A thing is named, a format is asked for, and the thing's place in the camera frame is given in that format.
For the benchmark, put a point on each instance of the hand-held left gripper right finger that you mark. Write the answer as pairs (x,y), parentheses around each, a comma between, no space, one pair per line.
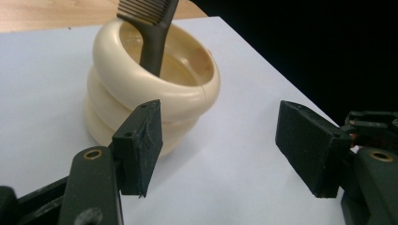
(313,150)

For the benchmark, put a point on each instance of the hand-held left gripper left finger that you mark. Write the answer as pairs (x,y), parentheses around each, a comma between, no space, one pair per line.
(137,150)

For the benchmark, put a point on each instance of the cream ribbed cup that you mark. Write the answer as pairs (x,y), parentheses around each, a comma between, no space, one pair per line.
(125,84)

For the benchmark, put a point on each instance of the black comb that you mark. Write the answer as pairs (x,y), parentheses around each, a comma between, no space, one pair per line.
(153,40)

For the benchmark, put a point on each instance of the white board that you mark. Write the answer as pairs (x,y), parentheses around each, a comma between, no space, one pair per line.
(47,93)

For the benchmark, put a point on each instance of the wooden table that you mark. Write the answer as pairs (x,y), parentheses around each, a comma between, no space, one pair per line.
(47,14)

